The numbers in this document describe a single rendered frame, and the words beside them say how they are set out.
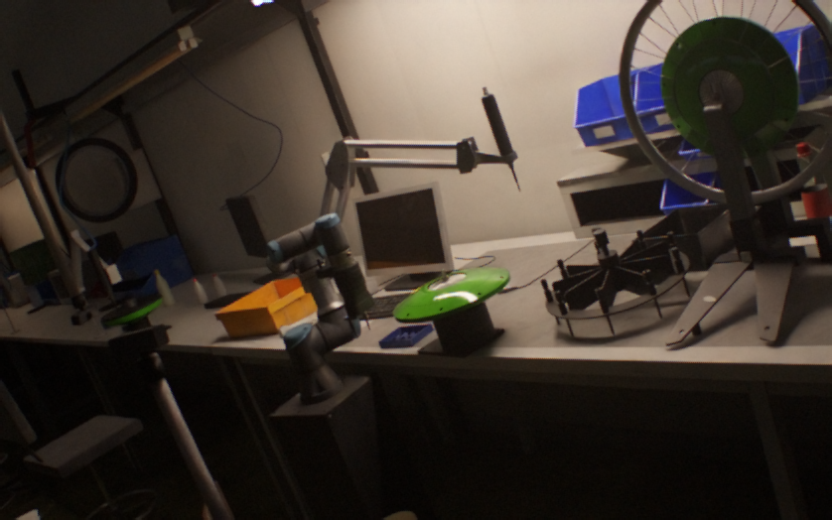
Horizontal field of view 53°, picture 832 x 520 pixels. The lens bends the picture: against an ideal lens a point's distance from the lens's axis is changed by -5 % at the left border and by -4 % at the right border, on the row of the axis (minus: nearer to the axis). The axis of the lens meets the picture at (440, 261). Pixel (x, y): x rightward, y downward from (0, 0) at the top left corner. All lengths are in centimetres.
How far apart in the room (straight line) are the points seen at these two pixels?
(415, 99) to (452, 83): 23
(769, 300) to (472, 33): 168
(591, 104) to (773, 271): 106
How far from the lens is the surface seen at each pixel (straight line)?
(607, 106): 276
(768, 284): 182
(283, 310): 312
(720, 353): 173
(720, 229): 227
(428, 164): 239
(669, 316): 198
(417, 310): 210
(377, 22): 344
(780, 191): 194
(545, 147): 302
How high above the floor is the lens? 161
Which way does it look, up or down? 12 degrees down
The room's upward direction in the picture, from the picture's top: 20 degrees counter-clockwise
